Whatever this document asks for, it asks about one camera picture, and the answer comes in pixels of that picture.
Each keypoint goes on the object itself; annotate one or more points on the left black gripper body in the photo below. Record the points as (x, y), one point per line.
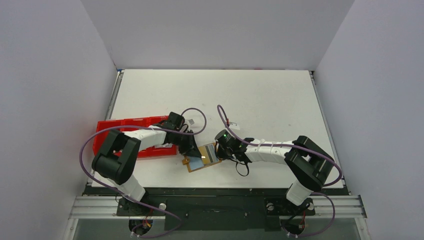
(184, 140)

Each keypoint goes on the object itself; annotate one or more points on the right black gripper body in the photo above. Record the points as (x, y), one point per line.
(222, 152)

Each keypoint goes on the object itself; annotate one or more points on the aluminium rail frame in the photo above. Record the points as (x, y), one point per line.
(105, 207)

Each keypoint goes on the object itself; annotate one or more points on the gold card with stripe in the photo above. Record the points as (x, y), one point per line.
(208, 154)

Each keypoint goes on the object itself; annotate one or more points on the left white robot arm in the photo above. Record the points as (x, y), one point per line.
(116, 158)

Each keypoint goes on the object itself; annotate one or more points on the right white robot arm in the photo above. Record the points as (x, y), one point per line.
(309, 163)

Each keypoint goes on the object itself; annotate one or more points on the yellow leather card holder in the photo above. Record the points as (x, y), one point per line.
(193, 163)

